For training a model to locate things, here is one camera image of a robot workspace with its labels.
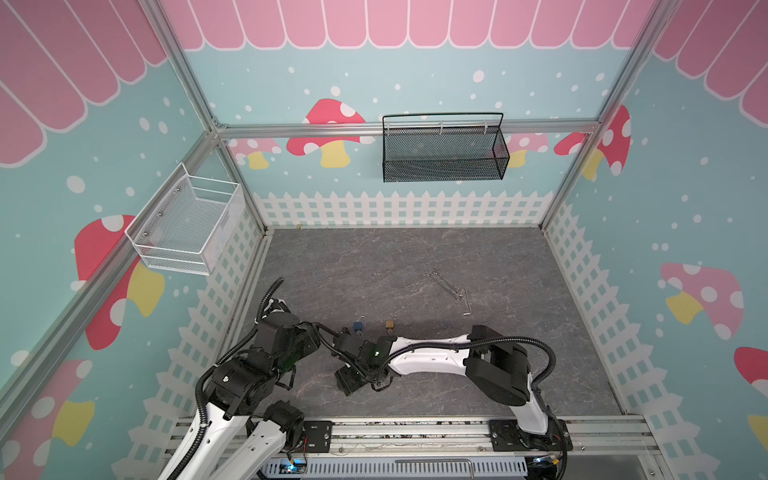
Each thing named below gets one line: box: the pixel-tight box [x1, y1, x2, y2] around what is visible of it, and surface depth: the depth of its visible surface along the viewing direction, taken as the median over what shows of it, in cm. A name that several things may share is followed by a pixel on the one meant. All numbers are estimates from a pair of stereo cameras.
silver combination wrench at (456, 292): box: [430, 270, 464, 301], surface depth 104 cm
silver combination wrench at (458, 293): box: [432, 269, 466, 301], surface depth 104 cm
